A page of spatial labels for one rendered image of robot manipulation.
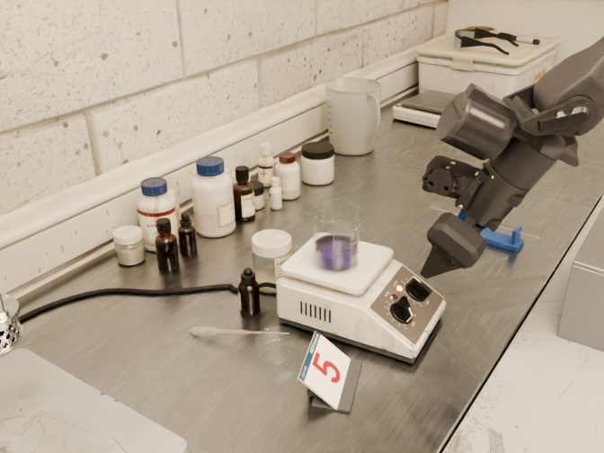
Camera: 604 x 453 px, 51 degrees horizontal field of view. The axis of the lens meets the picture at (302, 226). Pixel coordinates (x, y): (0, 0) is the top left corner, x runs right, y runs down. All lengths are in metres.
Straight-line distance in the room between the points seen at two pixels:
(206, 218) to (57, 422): 0.46
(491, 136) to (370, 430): 0.34
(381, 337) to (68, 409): 0.38
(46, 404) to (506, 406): 0.53
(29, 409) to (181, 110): 0.64
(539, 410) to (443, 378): 0.11
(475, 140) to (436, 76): 1.18
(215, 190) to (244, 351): 0.33
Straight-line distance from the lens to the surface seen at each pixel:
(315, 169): 1.28
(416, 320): 0.84
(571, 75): 0.72
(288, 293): 0.85
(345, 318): 0.82
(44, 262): 1.04
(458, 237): 0.71
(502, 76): 1.80
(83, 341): 0.91
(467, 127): 0.69
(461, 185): 0.76
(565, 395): 0.83
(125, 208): 1.11
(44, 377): 0.85
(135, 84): 1.14
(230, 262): 1.03
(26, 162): 1.04
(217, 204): 1.08
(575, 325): 0.91
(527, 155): 0.73
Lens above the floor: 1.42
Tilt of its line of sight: 27 degrees down
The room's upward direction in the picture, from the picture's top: 1 degrees counter-clockwise
